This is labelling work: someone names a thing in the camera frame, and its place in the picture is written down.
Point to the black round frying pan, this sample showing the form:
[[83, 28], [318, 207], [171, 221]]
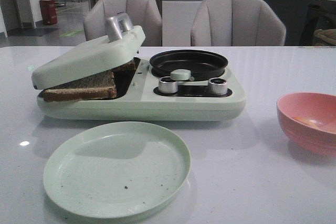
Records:
[[203, 65]]

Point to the red bin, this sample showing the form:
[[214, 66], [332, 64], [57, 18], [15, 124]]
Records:
[[48, 12]]

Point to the pink bowl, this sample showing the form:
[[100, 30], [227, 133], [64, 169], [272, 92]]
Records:
[[315, 106]]

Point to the mint green round plate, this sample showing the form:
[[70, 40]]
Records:
[[120, 171]]

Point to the left silver control knob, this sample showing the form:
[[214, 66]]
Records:
[[167, 85]]

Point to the orange shrimp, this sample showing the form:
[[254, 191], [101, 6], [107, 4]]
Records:
[[311, 123]]

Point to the dark kitchen counter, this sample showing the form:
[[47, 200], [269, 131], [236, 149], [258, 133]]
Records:
[[303, 17]]

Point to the white refrigerator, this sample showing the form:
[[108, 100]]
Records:
[[177, 20]]

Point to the right silver control knob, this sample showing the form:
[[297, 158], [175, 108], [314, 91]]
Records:
[[217, 86]]

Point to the silver control knob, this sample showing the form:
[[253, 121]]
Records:
[[217, 86], [167, 85]]

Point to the mint green breakfast maker base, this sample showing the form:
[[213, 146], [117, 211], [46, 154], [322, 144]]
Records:
[[138, 99]]

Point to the right grey upholstered chair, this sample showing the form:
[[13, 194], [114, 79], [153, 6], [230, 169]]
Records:
[[237, 23]]

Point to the mint green sandwich maker lid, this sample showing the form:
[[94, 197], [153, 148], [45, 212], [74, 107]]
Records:
[[117, 47]]

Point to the grey upholstered chair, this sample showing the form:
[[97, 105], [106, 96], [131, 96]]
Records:
[[144, 13], [237, 23]]

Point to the white bread slice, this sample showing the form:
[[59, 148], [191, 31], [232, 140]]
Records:
[[129, 66], [94, 87]]

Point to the left grey upholstered chair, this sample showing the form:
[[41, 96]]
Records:
[[144, 13]]

